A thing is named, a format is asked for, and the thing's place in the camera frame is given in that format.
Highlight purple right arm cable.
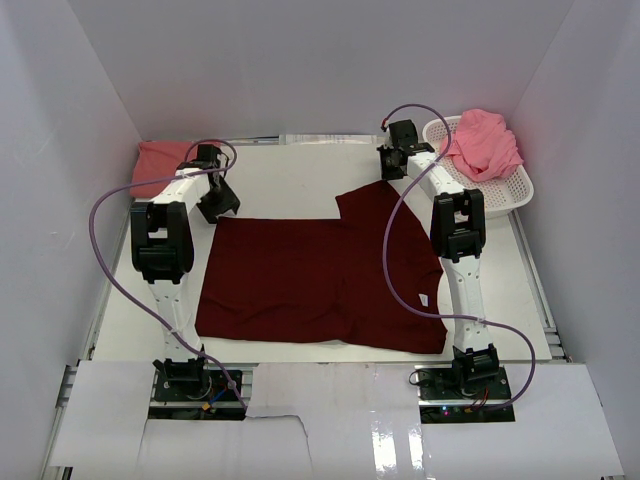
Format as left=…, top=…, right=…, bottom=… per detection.
left=380, top=102, right=538, bottom=414

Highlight dark red t-shirt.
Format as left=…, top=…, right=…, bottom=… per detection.
left=196, top=181, right=447, bottom=354

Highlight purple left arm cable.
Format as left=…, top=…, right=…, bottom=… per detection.
left=87, top=138, right=248, bottom=407

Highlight crumpled pink t-shirt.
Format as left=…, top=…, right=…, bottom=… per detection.
left=440, top=109, right=524, bottom=183

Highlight folded salmon t-shirt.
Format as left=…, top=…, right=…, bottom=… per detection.
left=129, top=141, right=191, bottom=199

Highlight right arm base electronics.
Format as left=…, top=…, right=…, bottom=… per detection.
left=408, top=367, right=516, bottom=425

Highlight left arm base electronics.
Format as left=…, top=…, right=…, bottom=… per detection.
left=148, top=358, right=250, bottom=421

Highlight white plastic basket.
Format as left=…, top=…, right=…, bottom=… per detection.
left=422, top=115, right=534, bottom=219

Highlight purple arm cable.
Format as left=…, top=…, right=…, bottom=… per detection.
left=87, top=138, right=248, bottom=407
left=380, top=102, right=538, bottom=414

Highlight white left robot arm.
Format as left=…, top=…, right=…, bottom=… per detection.
left=130, top=142, right=241, bottom=362

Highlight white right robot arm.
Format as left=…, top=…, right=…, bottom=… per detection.
left=378, top=120, right=499, bottom=399

